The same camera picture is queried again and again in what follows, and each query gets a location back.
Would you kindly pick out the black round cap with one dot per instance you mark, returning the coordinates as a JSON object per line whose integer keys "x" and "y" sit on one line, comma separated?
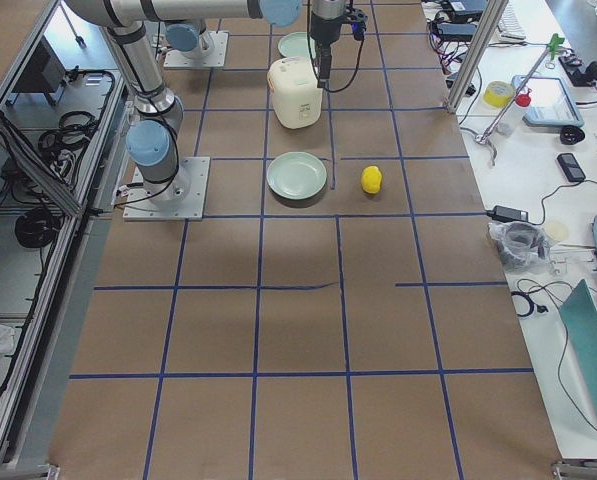
{"x": 571, "y": 135}

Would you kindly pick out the green plate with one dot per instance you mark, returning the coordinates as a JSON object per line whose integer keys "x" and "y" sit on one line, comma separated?
{"x": 296, "y": 44}
{"x": 296, "y": 175}

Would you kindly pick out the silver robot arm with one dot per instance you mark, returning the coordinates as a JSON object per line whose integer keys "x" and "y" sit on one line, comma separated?
{"x": 190, "y": 38}
{"x": 152, "y": 142}

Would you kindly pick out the aluminium frame post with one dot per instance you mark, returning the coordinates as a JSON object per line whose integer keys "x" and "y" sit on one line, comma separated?
{"x": 486, "y": 27}

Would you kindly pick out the near green plate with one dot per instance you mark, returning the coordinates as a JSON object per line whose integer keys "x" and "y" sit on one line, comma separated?
{"x": 296, "y": 175}

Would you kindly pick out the far green plate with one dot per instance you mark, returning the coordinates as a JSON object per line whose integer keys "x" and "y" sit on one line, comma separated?
{"x": 296, "y": 44}

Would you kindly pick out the black phone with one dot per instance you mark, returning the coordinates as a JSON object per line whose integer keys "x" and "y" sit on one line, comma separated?
{"x": 570, "y": 167}

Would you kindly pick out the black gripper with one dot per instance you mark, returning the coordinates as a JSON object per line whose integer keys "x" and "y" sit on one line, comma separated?
{"x": 323, "y": 28}

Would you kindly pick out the red capped bottle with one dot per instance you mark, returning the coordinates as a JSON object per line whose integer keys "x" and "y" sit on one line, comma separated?
{"x": 514, "y": 115}

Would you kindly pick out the cream rice cooker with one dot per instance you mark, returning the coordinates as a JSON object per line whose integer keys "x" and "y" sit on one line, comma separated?
{"x": 295, "y": 97}

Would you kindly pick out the metal grabber stick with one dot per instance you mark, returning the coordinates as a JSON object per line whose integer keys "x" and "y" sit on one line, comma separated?
{"x": 554, "y": 46}

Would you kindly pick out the yellow tape roll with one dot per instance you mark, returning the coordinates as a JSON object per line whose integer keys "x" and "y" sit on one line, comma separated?
{"x": 498, "y": 94}

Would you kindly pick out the teal laptop lid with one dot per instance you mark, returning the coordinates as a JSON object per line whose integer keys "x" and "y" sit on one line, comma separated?
{"x": 579, "y": 315}

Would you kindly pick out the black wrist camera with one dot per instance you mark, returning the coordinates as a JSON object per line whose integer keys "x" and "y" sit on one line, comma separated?
{"x": 357, "y": 20}

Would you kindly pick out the black power adapter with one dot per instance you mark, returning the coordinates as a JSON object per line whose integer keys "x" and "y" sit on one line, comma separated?
{"x": 507, "y": 214}

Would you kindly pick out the aluminium side cabinet frame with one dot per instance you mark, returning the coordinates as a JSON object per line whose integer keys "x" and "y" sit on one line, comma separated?
{"x": 40, "y": 208}

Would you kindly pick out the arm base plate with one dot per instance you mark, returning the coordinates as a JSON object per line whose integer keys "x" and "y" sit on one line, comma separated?
{"x": 183, "y": 199}
{"x": 175, "y": 60}

